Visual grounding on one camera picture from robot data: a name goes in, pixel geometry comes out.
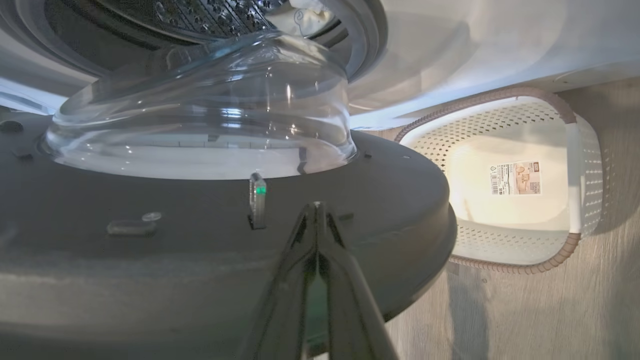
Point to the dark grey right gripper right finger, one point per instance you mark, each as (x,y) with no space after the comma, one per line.
(352,310)

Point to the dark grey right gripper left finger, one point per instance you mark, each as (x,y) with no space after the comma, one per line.
(287,300)

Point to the dark washing machine door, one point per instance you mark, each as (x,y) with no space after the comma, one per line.
(150,260)

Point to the cream printed garment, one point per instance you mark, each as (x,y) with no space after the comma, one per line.
(310,20)

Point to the paper label in basket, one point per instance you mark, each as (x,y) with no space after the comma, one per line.
(515,177)

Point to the white perforated laundry basket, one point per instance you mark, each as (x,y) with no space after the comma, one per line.
(480,140)

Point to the white washing machine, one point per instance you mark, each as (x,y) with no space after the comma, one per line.
(475,45)

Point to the perforated steel drum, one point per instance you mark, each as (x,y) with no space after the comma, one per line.
(210,15)

